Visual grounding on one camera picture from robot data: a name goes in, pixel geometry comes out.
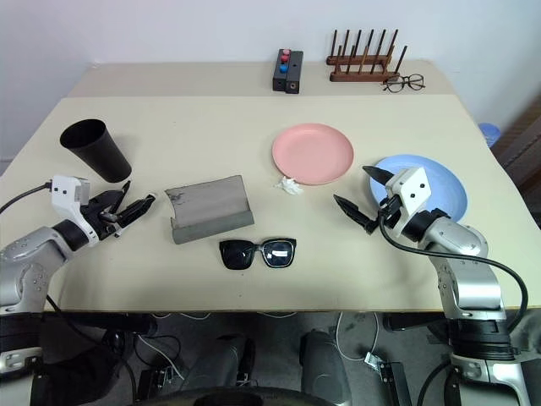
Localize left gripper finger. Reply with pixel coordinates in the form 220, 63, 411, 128
110, 180, 132, 213
115, 194, 157, 228

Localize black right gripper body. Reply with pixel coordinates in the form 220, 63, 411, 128
374, 194, 403, 230

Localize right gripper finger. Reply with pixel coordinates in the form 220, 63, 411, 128
362, 165, 396, 188
333, 194, 379, 235

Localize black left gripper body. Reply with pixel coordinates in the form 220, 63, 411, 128
83, 189, 130, 243

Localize grey glasses case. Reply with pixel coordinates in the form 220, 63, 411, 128
164, 173, 255, 246

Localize black sunglasses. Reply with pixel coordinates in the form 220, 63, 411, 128
218, 238, 298, 271

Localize black plastic cup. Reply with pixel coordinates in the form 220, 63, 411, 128
59, 118, 134, 184

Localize white crumpled tissue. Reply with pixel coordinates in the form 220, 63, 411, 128
273, 176, 305, 196

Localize blue plate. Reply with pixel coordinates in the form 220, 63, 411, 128
369, 153, 469, 224

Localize pink plate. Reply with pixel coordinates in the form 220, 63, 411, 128
271, 123, 355, 186

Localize thin-framed clear eyeglasses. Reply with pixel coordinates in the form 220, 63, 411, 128
381, 74, 426, 94

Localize wooden peg dish rack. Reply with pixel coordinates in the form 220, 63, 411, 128
325, 28, 409, 84

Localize blue plastic container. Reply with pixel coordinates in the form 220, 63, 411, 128
478, 122, 502, 149

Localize black box with round socket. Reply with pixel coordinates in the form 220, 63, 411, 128
284, 50, 305, 95

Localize black box with coloured buttons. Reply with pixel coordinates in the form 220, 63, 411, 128
271, 49, 293, 93

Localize dark grey rounded shape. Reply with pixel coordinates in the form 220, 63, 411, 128
298, 328, 352, 406
185, 332, 257, 388

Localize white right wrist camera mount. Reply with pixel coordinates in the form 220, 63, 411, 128
385, 166, 433, 240

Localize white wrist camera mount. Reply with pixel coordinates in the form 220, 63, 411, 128
49, 174, 101, 247
385, 166, 433, 240

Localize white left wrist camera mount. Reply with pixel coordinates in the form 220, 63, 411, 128
49, 174, 101, 247

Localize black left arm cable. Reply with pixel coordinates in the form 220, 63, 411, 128
0, 181, 54, 215

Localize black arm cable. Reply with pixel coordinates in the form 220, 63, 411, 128
0, 181, 54, 215
378, 213, 530, 336

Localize black table frame bar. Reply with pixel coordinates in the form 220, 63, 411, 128
40, 311, 158, 336

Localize white floor cable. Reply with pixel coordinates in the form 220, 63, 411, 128
335, 310, 382, 363

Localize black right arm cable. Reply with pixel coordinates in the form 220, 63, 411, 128
378, 213, 530, 336

